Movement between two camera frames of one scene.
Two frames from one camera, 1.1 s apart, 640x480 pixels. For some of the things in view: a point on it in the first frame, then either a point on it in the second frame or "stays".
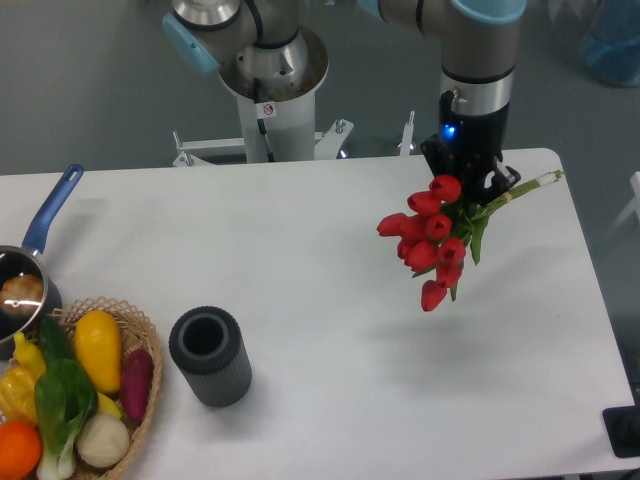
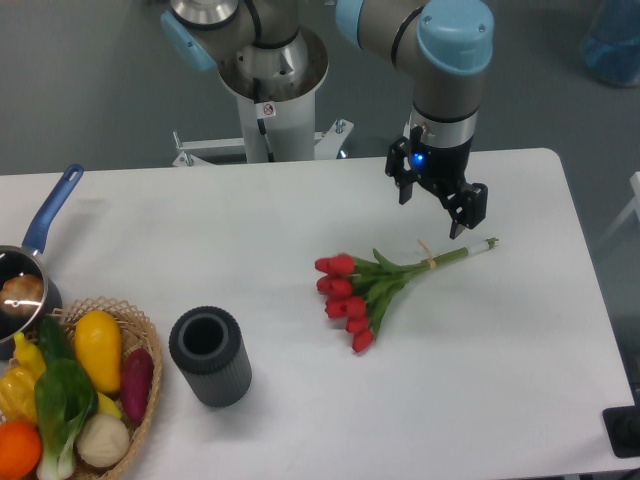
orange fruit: [21, 449] stays
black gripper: [466, 146] to [441, 165]
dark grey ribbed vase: [207, 345] stays
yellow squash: [97, 340] stays
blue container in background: [610, 45] stays
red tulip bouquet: [436, 229] to [356, 291]
